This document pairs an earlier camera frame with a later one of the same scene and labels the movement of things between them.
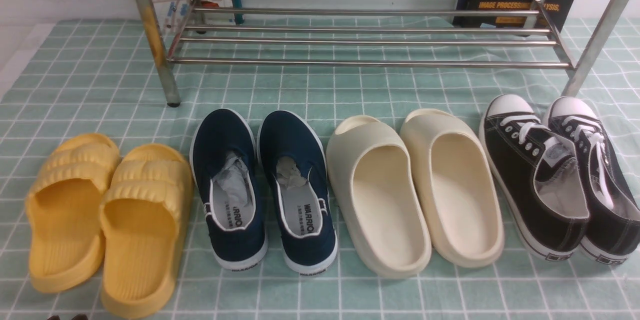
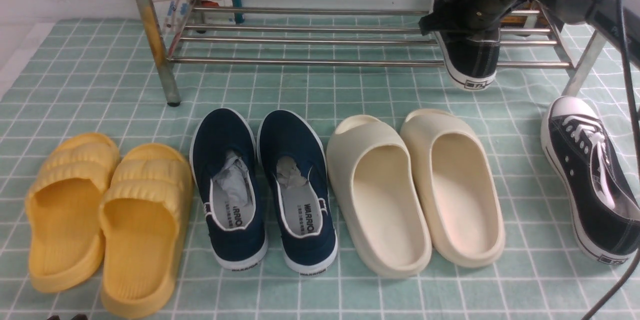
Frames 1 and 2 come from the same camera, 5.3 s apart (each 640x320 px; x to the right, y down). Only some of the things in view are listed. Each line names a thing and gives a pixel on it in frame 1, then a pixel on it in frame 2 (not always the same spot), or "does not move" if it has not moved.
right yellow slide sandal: (142, 215) does not move
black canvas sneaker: (612, 235) does not move
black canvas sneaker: (537, 176) to (472, 60)
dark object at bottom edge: (79, 317) does not move
